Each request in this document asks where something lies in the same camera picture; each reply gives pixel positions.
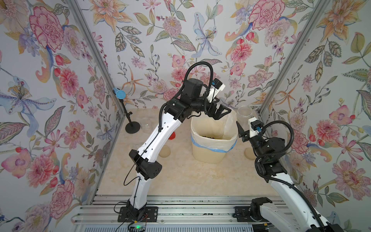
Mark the cream trash bin with liner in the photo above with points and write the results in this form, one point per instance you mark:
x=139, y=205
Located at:
x=213, y=139

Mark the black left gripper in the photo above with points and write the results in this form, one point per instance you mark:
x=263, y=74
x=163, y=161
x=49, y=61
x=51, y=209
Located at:
x=215, y=114

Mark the aluminium corner post right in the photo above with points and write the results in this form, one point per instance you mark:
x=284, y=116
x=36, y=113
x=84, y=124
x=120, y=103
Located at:
x=318, y=10

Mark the red lid tea jar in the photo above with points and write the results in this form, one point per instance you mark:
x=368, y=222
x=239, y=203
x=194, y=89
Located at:
x=244, y=114

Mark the beige jar lid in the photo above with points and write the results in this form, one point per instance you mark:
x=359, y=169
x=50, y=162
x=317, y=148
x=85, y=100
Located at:
x=249, y=154
x=165, y=152

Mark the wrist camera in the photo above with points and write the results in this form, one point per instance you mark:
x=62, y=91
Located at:
x=255, y=127
x=216, y=87

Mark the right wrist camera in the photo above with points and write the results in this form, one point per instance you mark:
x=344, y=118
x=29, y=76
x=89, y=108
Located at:
x=255, y=127

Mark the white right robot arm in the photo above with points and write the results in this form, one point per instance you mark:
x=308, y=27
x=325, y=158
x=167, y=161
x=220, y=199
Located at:
x=268, y=151

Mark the beige lid tea jar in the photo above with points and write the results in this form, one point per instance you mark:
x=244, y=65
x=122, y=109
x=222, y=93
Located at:
x=146, y=125

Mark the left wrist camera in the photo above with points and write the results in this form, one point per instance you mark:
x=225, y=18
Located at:
x=216, y=87

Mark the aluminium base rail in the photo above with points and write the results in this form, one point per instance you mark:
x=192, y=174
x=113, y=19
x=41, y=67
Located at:
x=176, y=205

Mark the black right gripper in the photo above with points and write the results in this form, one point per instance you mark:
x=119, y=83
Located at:
x=244, y=136

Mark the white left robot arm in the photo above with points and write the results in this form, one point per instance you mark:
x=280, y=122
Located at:
x=193, y=96

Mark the aluminium corner post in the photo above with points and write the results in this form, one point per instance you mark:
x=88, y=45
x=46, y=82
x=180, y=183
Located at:
x=81, y=22
x=318, y=10

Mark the aluminium corner post left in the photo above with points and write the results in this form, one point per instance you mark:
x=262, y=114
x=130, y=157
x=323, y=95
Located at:
x=81, y=22

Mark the black round-base stand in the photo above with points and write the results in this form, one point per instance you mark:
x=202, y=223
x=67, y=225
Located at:
x=132, y=126

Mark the red jar lid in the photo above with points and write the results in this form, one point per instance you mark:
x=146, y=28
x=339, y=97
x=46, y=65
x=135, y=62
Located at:
x=172, y=136

